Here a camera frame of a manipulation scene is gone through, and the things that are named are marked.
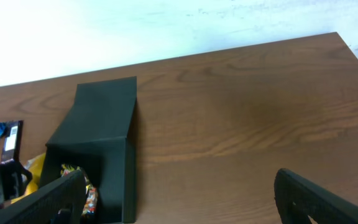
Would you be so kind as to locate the yellow snack bag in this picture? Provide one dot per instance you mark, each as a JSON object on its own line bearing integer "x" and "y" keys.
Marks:
{"x": 34, "y": 166}

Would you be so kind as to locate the Haribo gummy bag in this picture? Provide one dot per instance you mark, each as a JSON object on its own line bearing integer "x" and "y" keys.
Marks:
{"x": 89, "y": 211}

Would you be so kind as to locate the dark purple chocolate bar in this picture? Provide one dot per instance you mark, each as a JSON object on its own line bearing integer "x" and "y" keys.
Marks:
{"x": 12, "y": 143}

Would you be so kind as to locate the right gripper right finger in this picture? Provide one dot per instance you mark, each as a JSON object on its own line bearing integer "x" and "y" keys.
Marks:
{"x": 299, "y": 200}

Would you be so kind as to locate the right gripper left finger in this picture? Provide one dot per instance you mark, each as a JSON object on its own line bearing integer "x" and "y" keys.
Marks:
{"x": 42, "y": 206}

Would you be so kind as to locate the black box with lid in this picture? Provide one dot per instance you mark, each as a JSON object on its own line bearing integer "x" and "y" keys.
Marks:
{"x": 94, "y": 135}

